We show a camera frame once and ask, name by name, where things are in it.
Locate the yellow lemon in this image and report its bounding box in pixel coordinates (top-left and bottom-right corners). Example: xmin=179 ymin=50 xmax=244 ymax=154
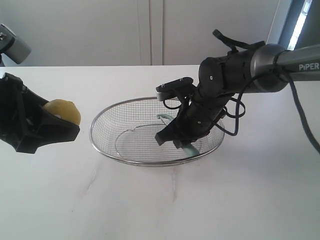
xmin=43 ymin=99 xmax=81 ymax=126

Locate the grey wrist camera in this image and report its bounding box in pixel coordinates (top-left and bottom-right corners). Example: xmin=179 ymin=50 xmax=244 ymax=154
xmin=156 ymin=77 xmax=196 ymax=102
xmin=0 ymin=24 xmax=32 ymax=65

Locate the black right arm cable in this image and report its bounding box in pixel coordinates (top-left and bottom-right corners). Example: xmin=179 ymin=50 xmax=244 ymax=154
xmin=162 ymin=29 xmax=320 ymax=153

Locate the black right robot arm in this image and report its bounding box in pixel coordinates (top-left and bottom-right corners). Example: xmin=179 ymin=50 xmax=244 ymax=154
xmin=155 ymin=44 xmax=320 ymax=148

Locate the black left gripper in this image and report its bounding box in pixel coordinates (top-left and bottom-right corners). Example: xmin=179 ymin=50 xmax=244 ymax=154
xmin=0 ymin=72 xmax=80 ymax=153

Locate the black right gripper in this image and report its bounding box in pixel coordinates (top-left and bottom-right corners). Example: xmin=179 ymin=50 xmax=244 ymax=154
xmin=155 ymin=85 xmax=232 ymax=148

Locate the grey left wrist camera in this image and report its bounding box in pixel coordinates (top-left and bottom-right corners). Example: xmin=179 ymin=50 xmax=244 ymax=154
xmin=0 ymin=24 xmax=32 ymax=65

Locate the metal wire mesh basket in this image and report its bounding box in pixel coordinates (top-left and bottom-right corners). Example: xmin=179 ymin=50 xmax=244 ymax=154
xmin=89 ymin=97 xmax=225 ymax=167

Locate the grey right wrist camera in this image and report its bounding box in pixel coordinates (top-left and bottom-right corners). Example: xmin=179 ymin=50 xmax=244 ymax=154
xmin=156 ymin=77 xmax=196 ymax=102

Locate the teal handled peeler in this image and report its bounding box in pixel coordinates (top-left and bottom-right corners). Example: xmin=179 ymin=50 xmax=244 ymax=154
xmin=156 ymin=113 xmax=200 ymax=157

